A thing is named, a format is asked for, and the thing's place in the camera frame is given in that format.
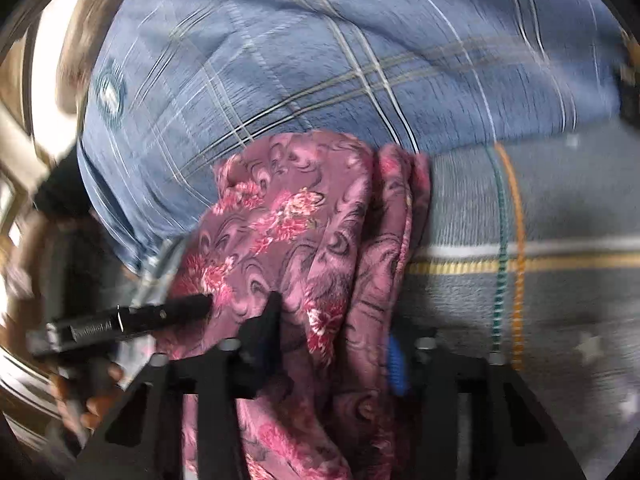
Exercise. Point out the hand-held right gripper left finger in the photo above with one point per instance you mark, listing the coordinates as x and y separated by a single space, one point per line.
260 345

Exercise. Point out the grey striped blanket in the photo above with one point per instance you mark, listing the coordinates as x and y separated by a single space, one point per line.
550 200

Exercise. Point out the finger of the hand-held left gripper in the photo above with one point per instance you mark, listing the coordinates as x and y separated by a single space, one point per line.
170 312

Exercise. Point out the person's left hand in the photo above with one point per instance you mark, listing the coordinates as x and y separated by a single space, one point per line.
95 407

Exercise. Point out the person's blue plaid shirt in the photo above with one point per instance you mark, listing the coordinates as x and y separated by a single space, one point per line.
350 35

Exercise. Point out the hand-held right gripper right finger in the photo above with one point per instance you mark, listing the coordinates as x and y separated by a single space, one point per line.
398 365

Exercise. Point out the person's left forearm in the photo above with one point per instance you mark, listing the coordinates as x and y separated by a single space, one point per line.
75 60

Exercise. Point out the pink floral garment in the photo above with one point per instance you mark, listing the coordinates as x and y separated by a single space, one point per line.
310 220

